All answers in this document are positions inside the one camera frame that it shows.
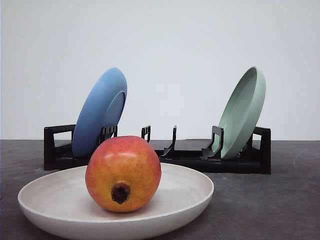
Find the green plate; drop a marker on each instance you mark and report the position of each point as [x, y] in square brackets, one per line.
[242, 112]

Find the black plastic dish rack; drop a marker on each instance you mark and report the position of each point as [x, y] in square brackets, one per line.
[58, 151]

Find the blue plate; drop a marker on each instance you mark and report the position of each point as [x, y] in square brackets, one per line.
[104, 107]

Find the red pomegranate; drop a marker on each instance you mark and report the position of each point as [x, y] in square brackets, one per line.
[123, 174]

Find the white plate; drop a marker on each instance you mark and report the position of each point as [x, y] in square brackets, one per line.
[61, 200]

